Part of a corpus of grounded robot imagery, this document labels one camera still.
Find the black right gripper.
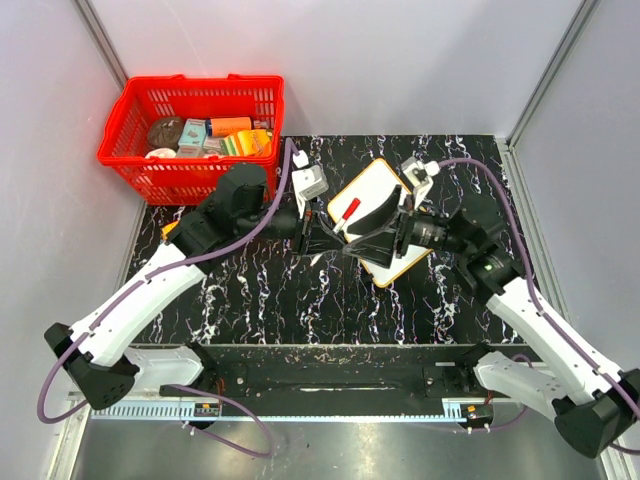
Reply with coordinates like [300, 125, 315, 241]
[344, 184, 472, 267]

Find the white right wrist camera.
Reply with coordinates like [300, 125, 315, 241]
[401, 157, 440, 210]

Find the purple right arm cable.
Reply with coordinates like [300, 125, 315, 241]
[434, 158, 640, 454]

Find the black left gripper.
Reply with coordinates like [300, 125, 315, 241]
[239, 192, 346, 260]

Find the orange yellow box in basket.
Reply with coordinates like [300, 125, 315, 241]
[222, 129, 273, 157]

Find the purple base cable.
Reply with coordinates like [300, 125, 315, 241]
[164, 383, 276, 458]

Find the yellow-framed whiteboard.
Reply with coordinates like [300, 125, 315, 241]
[327, 158, 431, 288]

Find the orange cylindrical can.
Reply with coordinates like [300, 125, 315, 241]
[205, 117, 253, 137]

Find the red-capped whiteboard marker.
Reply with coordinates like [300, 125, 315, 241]
[333, 198, 361, 234]

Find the light blue small box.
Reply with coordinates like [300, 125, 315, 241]
[178, 118, 207, 148]

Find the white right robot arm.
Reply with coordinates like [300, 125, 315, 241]
[344, 188, 639, 459]

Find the brown round packet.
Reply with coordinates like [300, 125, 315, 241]
[146, 116, 185, 150]

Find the orange green snack box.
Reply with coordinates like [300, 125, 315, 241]
[161, 222, 178, 242]

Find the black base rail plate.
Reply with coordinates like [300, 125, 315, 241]
[159, 343, 531, 401]

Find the red plastic shopping basket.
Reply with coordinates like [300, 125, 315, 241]
[97, 74, 285, 205]

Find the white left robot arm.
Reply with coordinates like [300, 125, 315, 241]
[44, 163, 344, 410]

